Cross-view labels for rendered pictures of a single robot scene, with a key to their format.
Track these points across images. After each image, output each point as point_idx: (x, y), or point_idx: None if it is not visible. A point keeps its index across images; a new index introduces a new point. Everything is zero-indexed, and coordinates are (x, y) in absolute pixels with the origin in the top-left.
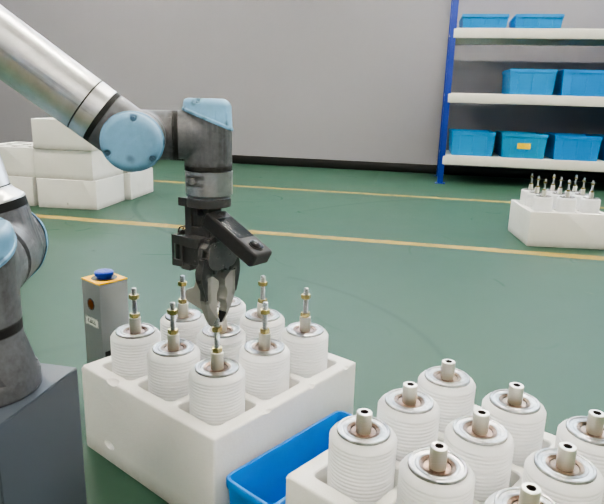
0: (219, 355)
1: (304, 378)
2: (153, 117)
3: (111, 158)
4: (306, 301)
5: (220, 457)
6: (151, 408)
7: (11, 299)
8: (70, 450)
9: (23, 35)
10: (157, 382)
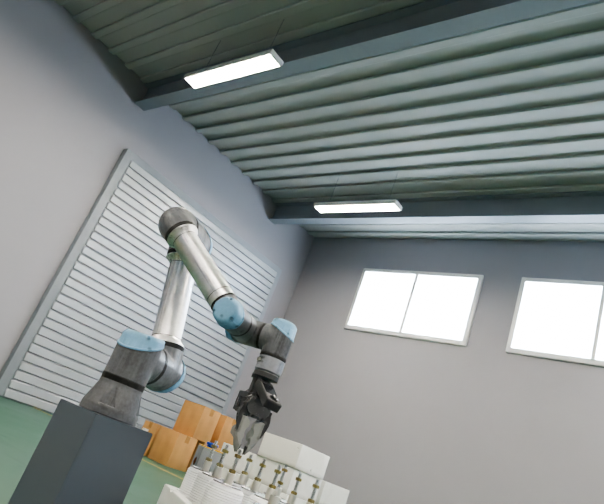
0: (231, 474)
1: None
2: (248, 313)
3: (214, 313)
4: (314, 489)
5: None
6: (179, 500)
7: (143, 370)
8: (121, 479)
9: (208, 261)
10: (193, 491)
